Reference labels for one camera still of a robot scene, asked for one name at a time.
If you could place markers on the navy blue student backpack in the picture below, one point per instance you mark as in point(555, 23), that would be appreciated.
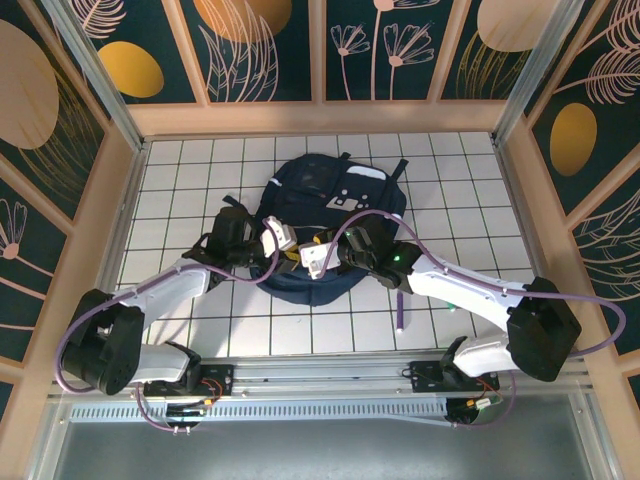
point(310, 200)

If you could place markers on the purple marker pen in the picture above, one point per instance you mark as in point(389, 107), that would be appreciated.
point(400, 312)

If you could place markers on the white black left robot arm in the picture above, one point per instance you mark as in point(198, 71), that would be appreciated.
point(165, 290)

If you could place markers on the black round wiring puck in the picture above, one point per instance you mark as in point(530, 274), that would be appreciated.
point(182, 415)
point(470, 412)

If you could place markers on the grey metal sheet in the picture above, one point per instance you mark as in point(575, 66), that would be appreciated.
point(320, 450)

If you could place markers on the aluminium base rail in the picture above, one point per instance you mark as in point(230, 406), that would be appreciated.
point(320, 372)

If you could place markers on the aluminium frame post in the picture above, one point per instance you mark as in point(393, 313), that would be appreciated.
point(97, 75)
point(536, 75)

